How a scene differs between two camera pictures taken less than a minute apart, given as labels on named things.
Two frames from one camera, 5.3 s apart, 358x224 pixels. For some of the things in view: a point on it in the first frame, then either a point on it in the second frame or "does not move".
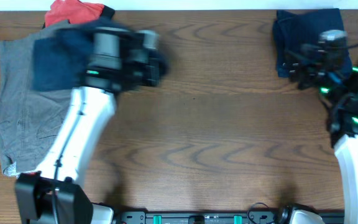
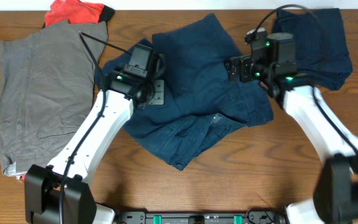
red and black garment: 76,11 does not move
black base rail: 202,217 does not move
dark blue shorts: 60,61 -> 202,98
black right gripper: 312,65 -> 245,62
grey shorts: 30,116 does not move
